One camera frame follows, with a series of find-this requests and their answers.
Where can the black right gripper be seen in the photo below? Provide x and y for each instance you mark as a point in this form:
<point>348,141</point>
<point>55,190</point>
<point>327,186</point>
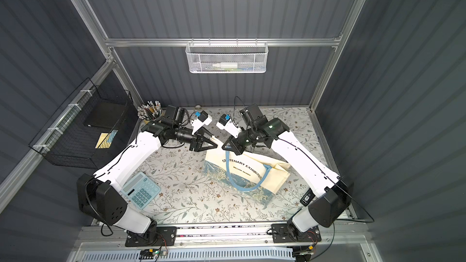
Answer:
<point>236,142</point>

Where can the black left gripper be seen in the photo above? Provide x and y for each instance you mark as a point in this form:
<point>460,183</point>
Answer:
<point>197,141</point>

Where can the cream canvas tote bag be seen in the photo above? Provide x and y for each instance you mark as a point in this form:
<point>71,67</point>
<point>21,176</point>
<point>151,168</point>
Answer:
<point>257,176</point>

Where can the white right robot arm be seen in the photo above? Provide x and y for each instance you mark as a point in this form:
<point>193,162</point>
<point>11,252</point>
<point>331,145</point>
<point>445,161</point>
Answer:
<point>332,193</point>

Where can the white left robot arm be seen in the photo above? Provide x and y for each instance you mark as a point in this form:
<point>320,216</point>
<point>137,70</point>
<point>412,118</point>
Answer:
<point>99,194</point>

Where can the floral patterned table mat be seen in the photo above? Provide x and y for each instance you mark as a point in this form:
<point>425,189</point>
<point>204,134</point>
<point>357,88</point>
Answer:
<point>193,193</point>

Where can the bundle of pencils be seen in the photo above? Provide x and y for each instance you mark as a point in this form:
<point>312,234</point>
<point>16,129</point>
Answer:
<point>150,111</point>

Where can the white bottle in basket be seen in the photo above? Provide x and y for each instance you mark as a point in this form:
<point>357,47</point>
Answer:
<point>225,66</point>

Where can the teal desk calculator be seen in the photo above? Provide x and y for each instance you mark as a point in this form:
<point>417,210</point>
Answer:
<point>140,190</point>

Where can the black handheld scanner device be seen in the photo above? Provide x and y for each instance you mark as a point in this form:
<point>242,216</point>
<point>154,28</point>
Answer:
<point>307,197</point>

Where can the yellow sticky note pad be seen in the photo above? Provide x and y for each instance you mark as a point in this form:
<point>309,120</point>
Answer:
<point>105,140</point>

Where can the black notebook in basket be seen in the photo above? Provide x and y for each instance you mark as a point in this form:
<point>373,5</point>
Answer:
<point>105,115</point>

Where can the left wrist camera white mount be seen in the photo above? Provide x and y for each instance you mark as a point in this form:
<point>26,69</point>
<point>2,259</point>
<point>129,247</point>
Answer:
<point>200,119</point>

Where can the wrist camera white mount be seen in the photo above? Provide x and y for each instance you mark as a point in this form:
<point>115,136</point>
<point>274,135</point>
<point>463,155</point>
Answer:
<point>200,119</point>
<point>226,123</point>

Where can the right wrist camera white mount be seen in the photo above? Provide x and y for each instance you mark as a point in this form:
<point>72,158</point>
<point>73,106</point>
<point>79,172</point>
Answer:
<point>226,123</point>

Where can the white wire wall basket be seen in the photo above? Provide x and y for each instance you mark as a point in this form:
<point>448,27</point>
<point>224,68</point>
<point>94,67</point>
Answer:
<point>251,59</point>

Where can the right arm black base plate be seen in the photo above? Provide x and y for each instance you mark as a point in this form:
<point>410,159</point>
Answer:
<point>288,233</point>

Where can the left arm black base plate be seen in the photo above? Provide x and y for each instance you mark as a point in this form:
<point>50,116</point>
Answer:
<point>155,237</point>

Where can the black wire side basket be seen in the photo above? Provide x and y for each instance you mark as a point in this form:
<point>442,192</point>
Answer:
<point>69,143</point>

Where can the white perforated cable duct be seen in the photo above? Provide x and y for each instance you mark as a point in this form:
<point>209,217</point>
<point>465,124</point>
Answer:
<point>225,254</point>

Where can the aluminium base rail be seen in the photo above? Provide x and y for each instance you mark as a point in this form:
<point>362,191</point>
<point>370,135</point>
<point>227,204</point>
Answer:
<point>241,234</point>

